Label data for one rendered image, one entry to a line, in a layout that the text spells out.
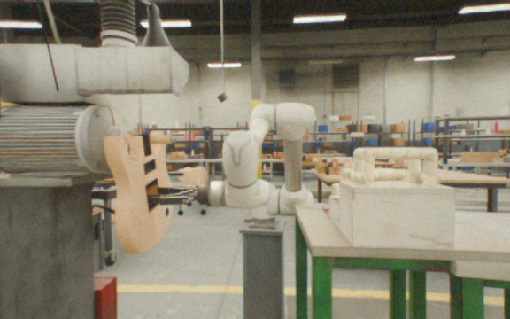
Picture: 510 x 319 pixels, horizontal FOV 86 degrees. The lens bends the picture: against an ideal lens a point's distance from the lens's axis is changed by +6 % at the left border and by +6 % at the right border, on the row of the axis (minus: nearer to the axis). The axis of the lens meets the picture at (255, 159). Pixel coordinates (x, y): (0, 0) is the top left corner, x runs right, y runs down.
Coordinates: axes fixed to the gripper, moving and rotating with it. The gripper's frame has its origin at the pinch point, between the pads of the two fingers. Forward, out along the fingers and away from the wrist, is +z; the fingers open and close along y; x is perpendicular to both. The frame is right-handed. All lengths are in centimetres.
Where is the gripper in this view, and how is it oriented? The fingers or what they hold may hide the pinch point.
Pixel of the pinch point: (154, 194)
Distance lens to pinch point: 101.9
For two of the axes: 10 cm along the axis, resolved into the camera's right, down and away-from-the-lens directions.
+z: -10.0, 0.2, 0.6
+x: -0.3, -9.8, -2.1
